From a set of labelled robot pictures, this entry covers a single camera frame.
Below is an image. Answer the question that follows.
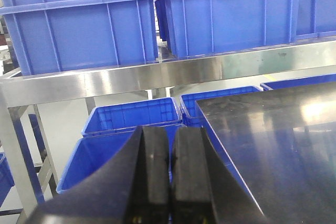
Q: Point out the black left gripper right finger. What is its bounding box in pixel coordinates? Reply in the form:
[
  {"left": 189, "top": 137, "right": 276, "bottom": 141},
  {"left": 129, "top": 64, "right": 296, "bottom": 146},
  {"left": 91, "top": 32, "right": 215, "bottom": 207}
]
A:
[{"left": 171, "top": 127, "right": 270, "bottom": 223}]

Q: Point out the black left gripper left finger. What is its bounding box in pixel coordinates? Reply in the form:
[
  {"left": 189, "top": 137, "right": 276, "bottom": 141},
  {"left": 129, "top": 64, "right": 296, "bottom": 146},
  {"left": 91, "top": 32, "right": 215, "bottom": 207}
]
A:
[{"left": 26, "top": 126, "right": 169, "bottom": 223}]

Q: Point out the blue floor bin near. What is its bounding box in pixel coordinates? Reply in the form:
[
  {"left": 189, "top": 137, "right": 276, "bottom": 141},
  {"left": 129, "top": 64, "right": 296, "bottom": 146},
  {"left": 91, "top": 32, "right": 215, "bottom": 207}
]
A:
[{"left": 56, "top": 123, "right": 187, "bottom": 195}]

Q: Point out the blue floor bin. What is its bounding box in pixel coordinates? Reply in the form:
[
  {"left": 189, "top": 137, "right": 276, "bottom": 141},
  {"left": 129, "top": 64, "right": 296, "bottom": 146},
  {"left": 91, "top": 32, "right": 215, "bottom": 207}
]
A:
[
  {"left": 180, "top": 86, "right": 262, "bottom": 127},
  {"left": 81, "top": 98, "right": 182, "bottom": 137},
  {"left": 56, "top": 123, "right": 187, "bottom": 195}
]

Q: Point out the blue floor bin far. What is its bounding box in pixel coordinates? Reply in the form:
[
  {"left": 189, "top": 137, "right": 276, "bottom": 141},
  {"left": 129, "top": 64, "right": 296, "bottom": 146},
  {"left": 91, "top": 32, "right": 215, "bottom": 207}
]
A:
[{"left": 81, "top": 98, "right": 182, "bottom": 137}]

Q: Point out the blue floor bin right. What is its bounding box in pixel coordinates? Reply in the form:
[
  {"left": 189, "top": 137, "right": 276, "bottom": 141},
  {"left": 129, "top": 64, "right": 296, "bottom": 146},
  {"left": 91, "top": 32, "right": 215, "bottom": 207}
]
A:
[{"left": 180, "top": 86, "right": 262, "bottom": 127}]

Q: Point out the large blue crate centre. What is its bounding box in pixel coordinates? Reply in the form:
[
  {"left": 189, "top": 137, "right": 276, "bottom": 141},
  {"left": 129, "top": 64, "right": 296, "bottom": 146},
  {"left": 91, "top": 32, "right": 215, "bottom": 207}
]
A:
[{"left": 155, "top": 0, "right": 299, "bottom": 58}]

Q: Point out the large blue crate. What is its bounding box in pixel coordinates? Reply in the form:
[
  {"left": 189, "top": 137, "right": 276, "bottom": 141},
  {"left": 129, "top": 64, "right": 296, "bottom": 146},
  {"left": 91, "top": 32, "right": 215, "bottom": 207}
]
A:
[
  {"left": 1, "top": 0, "right": 158, "bottom": 76},
  {"left": 155, "top": 0, "right": 299, "bottom": 58}
]

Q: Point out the large blue crate left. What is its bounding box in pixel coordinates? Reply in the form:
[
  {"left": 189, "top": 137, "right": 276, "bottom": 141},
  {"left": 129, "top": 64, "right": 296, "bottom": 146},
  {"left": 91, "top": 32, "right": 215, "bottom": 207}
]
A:
[{"left": 1, "top": 0, "right": 158, "bottom": 76}]

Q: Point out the blue crate with label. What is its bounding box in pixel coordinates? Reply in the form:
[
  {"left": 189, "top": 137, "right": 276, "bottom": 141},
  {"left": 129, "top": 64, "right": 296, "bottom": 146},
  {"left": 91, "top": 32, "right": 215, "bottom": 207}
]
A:
[{"left": 296, "top": 0, "right": 335, "bottom": 40}]

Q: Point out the stainless steel shelf rail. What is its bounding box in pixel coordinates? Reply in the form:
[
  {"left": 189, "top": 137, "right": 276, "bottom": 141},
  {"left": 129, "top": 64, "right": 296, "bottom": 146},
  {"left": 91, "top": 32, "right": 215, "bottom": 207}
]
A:
[{"left": 1, "top": 36, "right": 335, "bottom": 108}]

